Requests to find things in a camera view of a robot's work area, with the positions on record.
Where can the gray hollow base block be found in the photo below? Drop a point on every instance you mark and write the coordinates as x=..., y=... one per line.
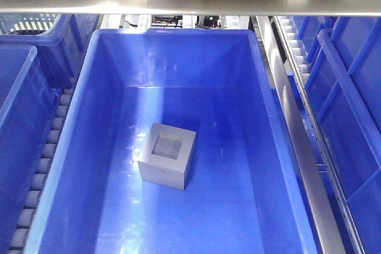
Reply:
x=166, y=156

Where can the blue target bin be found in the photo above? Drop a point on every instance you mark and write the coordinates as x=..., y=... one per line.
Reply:
x=242, y=195

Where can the blue bin left side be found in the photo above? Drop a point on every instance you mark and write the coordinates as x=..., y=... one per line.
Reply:
x=27, y=103

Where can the blue bin right side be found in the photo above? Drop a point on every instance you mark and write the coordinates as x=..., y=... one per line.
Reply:
x=344, y=93

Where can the white roller track left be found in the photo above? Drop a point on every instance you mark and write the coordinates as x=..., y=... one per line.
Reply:
x=44, y=162

